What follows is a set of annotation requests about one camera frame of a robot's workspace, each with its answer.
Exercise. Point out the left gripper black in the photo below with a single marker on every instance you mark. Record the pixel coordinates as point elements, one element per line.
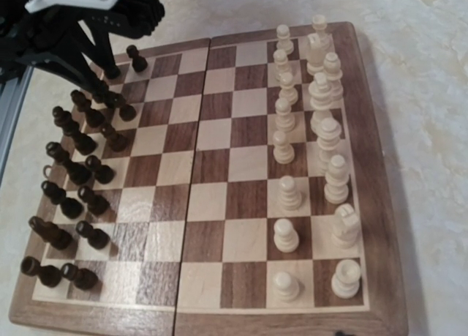
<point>62,40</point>

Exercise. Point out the brass board latch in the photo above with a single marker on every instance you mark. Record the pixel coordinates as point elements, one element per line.
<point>46,171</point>

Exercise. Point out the dark pawn far left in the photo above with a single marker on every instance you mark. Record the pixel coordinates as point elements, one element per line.
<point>139,63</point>

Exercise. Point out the dark rook at corner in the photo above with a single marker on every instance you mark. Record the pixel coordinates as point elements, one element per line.
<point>94,118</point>

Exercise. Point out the dark knight back row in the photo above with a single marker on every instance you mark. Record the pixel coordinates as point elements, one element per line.
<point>84,144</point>

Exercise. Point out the dark pawn standing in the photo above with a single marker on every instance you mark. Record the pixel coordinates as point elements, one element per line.
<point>116,141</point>

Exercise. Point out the dark back row piece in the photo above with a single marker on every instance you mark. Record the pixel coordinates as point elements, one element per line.
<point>77,172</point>

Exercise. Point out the wooden chessboard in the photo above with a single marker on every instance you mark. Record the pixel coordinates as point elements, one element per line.
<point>194,199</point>

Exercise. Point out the dark rook right corner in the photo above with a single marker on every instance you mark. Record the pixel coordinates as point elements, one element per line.
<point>49,276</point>

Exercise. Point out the white pawn near corner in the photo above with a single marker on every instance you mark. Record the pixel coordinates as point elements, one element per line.
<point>286,286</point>

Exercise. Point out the white knight piece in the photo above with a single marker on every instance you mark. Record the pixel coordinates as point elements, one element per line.
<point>346,226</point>

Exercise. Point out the white rook corner piece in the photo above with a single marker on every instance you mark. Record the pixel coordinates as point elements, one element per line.
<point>345,282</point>

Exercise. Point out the aluminium front rail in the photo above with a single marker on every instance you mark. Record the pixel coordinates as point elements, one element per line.
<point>13,93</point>

